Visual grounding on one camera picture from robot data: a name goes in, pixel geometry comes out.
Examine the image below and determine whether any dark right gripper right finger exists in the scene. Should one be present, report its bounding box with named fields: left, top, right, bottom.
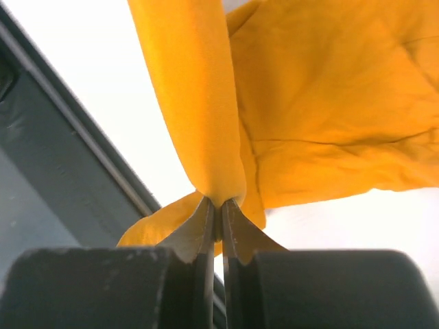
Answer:
left=221, top=200, right=438, bottom=328

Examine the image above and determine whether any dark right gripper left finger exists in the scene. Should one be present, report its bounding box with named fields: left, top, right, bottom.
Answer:
left=1, top=198, right=215, bottom=328

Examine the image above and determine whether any orange t shirt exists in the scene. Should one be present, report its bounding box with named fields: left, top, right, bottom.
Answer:
left=119, top=1, right=438, bottom=246

